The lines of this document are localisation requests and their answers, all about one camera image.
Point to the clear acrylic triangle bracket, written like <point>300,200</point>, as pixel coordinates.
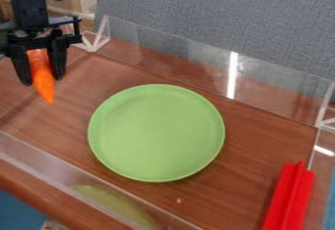
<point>95,34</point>

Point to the orange toy carrot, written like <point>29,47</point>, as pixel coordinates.
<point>41,74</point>

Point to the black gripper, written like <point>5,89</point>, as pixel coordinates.
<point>32,30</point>

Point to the red plastic bracket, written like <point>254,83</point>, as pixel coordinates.
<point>290,200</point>

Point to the clear acrylic tray wall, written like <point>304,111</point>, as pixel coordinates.
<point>279,119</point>

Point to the green round plate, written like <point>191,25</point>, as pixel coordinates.
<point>156,133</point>

